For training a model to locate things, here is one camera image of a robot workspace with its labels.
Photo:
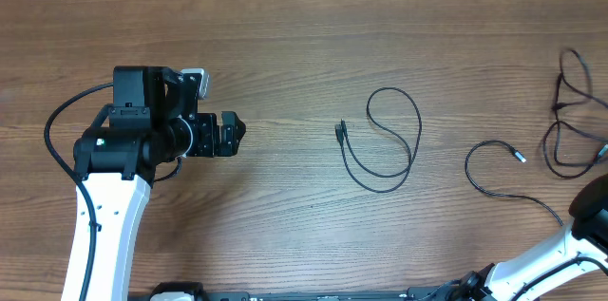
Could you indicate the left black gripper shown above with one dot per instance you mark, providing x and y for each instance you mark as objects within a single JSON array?
[{"x": 208, "y": 145}]

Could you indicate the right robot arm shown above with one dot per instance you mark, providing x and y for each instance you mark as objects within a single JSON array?
[{"x": 579, "y": 247}]

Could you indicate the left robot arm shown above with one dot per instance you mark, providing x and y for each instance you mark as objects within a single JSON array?
[{"x": 152, "y": 119}]

